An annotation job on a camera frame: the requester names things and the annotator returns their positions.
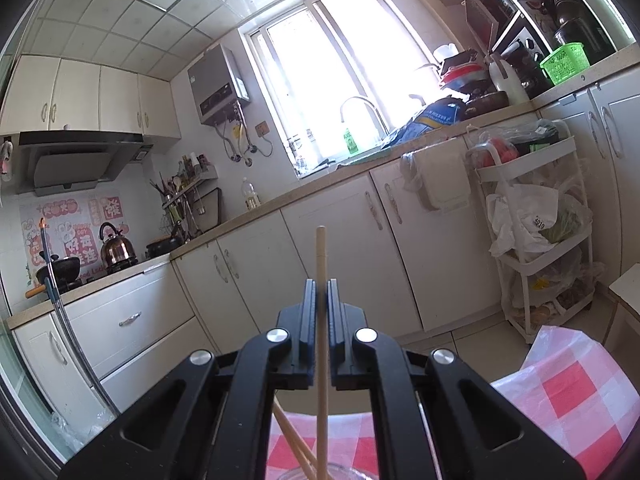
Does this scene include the wall mounted utensil rack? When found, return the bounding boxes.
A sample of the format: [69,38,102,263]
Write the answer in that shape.
[149,152,222,242]

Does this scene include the white plastic shopping bag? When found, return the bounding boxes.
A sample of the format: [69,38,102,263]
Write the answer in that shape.
[486,180,560,260]

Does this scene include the red checked plastic tablecloth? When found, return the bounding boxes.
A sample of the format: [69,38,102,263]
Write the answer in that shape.
[265,325,634,480]

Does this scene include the white upper wall cabinets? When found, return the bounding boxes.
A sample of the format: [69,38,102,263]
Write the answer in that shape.
[0,54,182,142]

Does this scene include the black range hood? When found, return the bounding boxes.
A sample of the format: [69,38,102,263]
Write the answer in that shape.
[17,130,154,197]

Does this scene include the stack of pots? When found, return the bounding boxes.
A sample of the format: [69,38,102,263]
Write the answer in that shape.
[436,49,509,116]

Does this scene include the white framed kitchen window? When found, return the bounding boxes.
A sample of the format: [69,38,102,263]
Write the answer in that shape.
[239,0,453,182]

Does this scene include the black wok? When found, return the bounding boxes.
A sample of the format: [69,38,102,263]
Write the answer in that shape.
[26,256,82,298]

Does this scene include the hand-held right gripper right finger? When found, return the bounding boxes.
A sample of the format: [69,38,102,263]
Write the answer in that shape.
[327,280,588,480]

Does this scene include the black microwave oven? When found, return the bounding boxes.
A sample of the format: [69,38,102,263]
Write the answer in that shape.
[462,0,521,52]

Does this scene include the white tiered storage trolley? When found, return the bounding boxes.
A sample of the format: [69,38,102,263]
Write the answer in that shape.
[464,119,597,344]

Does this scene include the white countertop shelf rack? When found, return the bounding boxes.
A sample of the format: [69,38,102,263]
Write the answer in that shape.
[480,0,638,68]

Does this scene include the clear glass jar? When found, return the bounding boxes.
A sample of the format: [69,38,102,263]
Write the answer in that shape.
[272,462,382,480]

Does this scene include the white electric kettle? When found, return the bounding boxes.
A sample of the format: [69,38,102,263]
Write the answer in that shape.
[487,57,531,106]

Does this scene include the pink wall stickers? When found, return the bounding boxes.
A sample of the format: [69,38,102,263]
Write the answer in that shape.
[19,192,127,282]

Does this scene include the steel whistling kettle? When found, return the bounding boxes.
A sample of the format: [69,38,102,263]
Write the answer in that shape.
[98,222,137,267]

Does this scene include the grey gas water heater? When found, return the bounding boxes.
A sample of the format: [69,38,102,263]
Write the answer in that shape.
[187,44,251,126]

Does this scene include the clear plastic bottle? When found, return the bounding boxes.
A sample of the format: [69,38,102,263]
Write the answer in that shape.
[242,177,262,211]

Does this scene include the chrome sink faucet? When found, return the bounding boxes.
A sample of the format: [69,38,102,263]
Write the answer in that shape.
[339,95,391,137]

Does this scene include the long mop handle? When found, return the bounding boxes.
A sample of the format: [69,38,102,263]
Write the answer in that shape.
[38,217,121,419]

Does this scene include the white wooden stool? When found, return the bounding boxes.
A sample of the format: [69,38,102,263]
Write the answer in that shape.
[602,262,640,352]

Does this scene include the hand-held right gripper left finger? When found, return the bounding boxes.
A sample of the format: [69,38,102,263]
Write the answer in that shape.
[59,280,318,480]

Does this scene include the black frying pan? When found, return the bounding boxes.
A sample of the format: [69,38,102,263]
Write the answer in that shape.
[144,235,186,260]

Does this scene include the white hanging waste bin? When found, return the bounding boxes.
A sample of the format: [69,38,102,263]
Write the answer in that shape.
[399,147,474,211]

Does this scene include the white lower kitchen cabinets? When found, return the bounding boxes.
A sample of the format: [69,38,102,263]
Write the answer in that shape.
[7,72,640,426]

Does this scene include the blue printed sack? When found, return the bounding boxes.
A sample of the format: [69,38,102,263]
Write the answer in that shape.
[384,100,469,149]

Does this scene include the green plastic basket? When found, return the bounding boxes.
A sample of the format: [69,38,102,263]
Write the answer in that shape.
[539,42,591,87]

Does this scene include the slim wooden chopstick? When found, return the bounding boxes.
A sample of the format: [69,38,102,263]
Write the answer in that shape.
[315,226,330,480]
[278,407,321,467]
[272,399,318,480]

